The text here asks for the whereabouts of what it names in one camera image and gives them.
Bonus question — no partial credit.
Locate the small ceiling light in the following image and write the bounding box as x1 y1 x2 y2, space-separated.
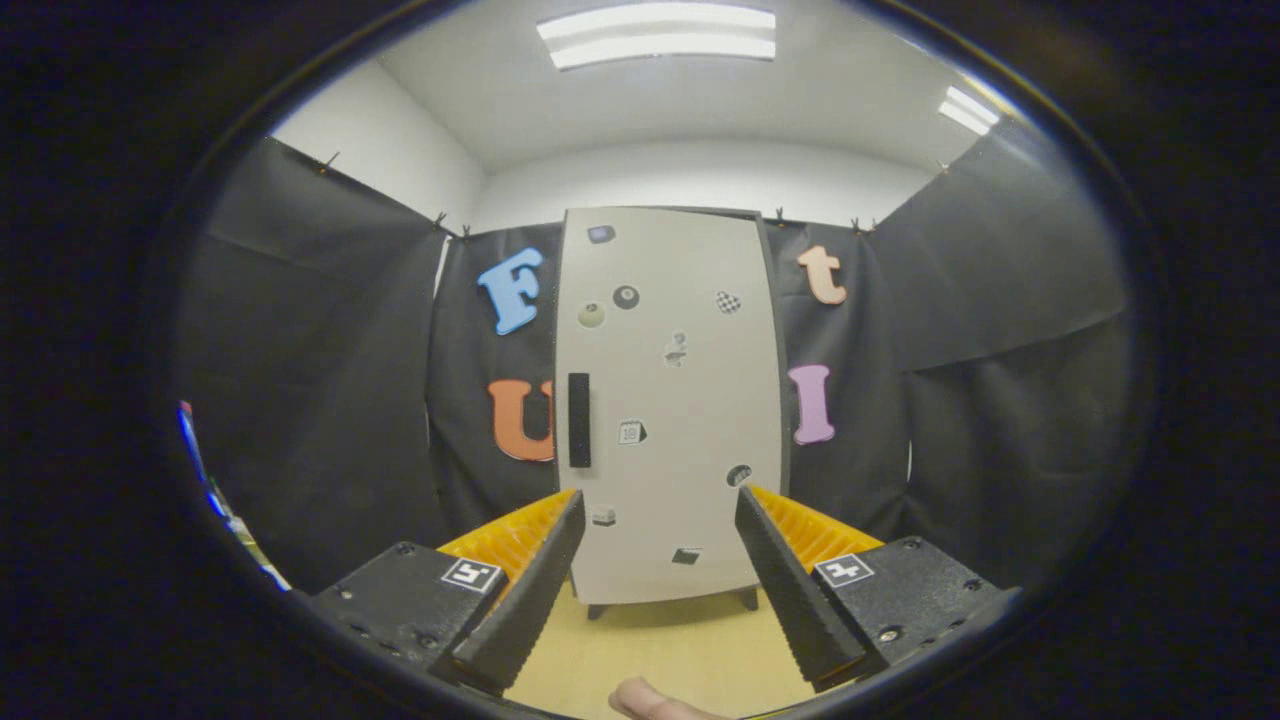
938 85 1001 137

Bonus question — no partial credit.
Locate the grey shoe cabinet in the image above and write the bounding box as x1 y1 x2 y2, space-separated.
553 205 793 621

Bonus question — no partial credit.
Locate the black door handle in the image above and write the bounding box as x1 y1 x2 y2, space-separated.
568 372 592 469

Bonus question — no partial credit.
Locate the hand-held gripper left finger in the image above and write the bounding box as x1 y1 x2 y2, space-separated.
300 488 587 698

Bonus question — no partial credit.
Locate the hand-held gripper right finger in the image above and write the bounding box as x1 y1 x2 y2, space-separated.
735 485 1023 694

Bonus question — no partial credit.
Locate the black backdrop cloth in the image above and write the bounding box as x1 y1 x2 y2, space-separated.
172 135 1131 596

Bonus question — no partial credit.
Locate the large ceiling light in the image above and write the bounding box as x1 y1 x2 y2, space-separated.
535 2 778 71

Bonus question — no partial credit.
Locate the blue and white object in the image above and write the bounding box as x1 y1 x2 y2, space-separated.
178 400 293 593

